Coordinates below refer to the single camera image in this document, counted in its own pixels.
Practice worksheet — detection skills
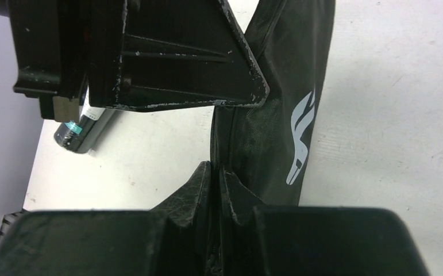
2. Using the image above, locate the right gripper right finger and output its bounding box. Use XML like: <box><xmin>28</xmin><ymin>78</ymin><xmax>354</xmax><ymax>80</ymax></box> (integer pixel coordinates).
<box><xmin>219</xmin><ymin>168</ymin><xmax>429</xmax><ymax>275</ymax></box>

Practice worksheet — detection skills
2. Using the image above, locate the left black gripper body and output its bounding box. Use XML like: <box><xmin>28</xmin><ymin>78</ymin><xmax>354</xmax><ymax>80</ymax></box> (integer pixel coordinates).
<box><xmin>7</xmin><ymin>0</ymin><xmax>130</xmax><ymax>122</ymax></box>

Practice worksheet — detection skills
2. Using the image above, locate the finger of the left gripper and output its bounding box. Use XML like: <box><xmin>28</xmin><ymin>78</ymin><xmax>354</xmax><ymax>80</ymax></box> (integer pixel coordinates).
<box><xmin>88</xmin><ymin>1</ymin><xmax>269</xmax><ymax>112</ymax></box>

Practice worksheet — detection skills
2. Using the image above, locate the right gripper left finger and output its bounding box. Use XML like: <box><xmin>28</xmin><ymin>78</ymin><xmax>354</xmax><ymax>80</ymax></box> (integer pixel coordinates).
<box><xmin>0</xmin><ymin>161</ymin><xmax>211</xmax><ymax>275</ymax></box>

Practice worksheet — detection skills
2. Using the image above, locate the black racket bag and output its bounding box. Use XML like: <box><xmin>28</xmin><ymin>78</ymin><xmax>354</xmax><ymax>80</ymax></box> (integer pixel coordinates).
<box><xmin>211</xmin><ymin>1</ymin><xmax>336</xmax><ymax>205</ymax></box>

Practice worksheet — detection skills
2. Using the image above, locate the black shuttlecock tube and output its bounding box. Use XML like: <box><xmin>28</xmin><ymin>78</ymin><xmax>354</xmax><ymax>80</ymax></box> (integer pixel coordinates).
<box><xmin>53</xmin><ymin>88</ymin><xmax>116</xmax><ymax>154</ymax></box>

